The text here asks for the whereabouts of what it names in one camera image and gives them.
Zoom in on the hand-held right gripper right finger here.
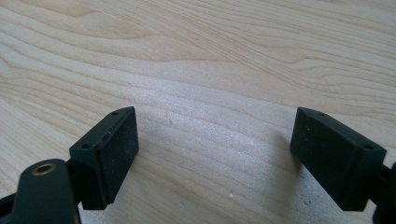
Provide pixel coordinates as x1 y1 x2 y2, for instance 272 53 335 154
290 106 388 212

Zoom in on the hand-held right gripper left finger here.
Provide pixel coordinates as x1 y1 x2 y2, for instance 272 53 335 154
68 105 140 211

